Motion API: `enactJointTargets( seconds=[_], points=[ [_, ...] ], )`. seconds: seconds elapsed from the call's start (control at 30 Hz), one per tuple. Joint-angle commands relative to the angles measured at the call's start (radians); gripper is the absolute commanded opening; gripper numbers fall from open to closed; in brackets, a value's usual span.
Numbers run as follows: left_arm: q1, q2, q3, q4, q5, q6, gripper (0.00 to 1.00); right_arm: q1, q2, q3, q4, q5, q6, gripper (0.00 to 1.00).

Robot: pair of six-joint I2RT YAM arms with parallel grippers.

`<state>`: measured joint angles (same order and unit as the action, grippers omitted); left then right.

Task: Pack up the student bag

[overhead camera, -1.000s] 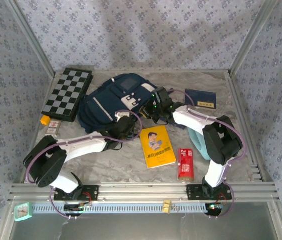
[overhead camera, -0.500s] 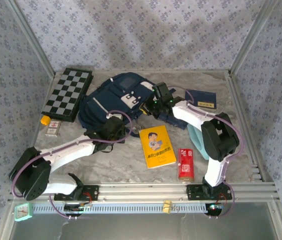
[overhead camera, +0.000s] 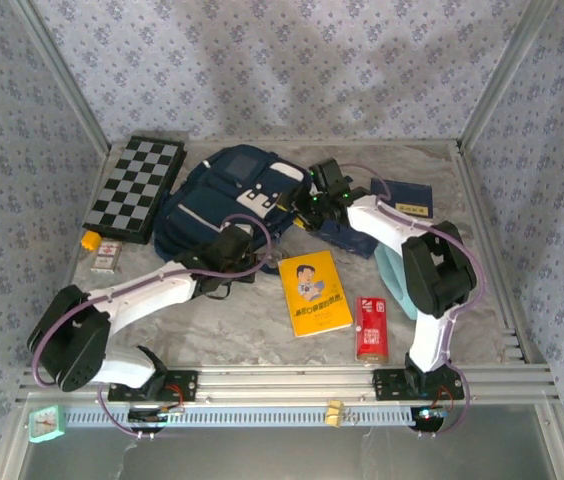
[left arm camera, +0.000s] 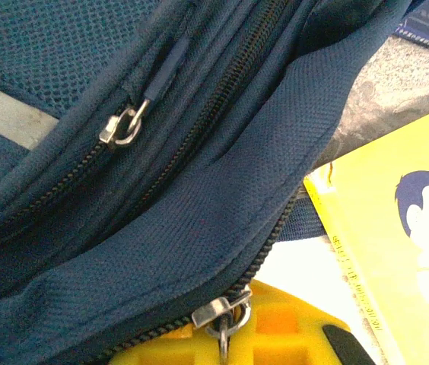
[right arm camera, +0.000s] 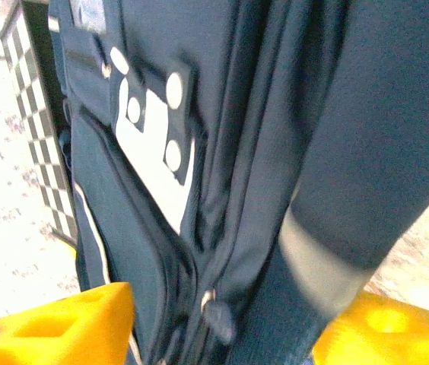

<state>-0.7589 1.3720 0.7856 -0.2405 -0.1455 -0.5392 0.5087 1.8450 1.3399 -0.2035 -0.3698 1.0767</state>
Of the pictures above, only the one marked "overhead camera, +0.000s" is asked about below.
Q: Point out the navy student backpack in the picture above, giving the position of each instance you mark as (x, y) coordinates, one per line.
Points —
(202, 215)

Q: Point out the navy book short title label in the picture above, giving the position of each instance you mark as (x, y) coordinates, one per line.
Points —
(349, 240)

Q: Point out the yellow cartoon cover book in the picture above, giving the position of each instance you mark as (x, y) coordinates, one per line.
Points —
(314, 295)

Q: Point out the light blue cloth pouch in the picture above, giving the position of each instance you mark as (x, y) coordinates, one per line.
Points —
(392, 285)

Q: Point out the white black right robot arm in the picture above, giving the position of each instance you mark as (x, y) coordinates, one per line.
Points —
(387, 225)

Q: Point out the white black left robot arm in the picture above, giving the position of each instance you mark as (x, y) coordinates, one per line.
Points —
(152, 290)

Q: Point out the black grey chessboard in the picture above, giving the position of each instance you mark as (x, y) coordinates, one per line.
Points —
(132, 190)

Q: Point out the playing card box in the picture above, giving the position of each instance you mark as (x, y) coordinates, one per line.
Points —
(106, 256)

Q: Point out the red carton box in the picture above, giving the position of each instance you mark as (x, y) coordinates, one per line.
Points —
(372, 330)

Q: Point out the small yellow block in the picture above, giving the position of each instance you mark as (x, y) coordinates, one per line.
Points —
(90, 240)

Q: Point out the small circuit board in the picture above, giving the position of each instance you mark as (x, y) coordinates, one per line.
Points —
(429, 417)
(149, 415)

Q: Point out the yellow binder clip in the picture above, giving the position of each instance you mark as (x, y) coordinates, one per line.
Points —
(334, 412)

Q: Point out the grey metal shelf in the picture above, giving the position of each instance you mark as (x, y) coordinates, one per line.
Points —
(287, 455)

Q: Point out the teal alarm clock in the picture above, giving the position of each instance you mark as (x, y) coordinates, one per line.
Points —
(47, 424)

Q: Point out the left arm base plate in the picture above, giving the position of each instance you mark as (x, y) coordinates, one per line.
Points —
(184, 385)

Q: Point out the slotted aluminium table rail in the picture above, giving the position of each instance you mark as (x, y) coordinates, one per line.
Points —
(468, 170)

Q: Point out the long aluminium frame rail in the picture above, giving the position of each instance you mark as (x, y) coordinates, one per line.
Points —
(287, 380)

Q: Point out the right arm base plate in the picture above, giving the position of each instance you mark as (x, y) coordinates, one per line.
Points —
(387, 385)

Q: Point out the aluminium frame post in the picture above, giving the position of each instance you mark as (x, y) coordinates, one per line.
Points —
(502, 75)
(62, 75)

